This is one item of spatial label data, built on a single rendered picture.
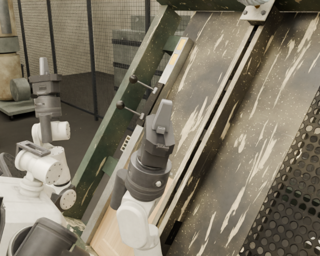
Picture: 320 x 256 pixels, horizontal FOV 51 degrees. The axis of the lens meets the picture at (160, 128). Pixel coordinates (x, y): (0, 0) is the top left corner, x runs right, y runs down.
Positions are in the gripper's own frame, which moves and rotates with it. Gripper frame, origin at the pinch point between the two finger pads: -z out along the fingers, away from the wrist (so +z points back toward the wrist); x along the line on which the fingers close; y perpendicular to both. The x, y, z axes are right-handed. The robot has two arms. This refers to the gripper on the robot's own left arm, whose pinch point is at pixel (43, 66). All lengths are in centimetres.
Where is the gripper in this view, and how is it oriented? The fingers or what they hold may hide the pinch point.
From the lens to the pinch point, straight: 126.4
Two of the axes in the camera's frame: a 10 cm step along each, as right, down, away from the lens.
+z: 0.7, 9.9, 0.8
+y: -3.6, 1.0, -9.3
